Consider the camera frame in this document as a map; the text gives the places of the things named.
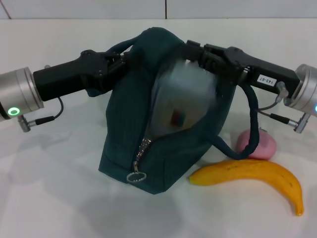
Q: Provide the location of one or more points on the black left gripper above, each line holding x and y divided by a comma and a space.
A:
64, 77

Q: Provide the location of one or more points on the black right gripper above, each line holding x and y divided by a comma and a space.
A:
260, 73

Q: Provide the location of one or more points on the clear plastic food container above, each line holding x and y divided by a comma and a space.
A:
183, 99

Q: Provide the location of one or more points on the dark teal insulated lunch bag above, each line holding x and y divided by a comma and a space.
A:
121, 138

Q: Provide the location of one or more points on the pink toy peach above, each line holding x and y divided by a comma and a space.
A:
266, 146

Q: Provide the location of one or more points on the yellow toy banana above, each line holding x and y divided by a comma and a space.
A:
247, 172

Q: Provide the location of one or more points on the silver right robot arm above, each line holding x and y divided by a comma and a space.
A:
307, 86

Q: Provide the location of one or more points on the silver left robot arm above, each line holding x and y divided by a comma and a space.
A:
17, 91

